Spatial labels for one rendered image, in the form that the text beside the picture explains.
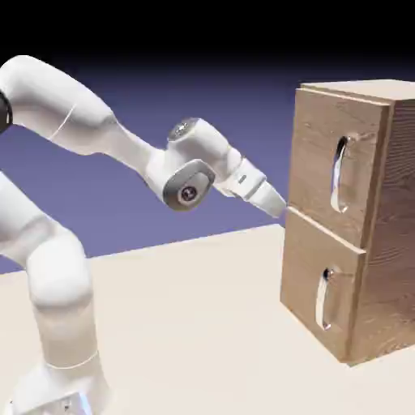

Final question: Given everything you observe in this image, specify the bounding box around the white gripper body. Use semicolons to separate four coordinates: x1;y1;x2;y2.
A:
249;180;288;219

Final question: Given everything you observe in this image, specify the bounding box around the short curved metal handle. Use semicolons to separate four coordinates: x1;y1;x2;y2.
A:
315;267;337;332

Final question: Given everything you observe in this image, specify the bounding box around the large light wood door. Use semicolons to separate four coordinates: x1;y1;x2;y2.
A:
287;87;395;250

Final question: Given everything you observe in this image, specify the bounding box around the long curved metal handle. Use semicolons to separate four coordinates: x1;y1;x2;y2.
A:
329;135;353;214

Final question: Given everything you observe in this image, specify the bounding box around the small light wood door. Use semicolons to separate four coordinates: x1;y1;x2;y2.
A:
280;207;367;363

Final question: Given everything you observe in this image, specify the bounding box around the light wood cabinet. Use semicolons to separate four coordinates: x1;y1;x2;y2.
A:
280;79;415;365

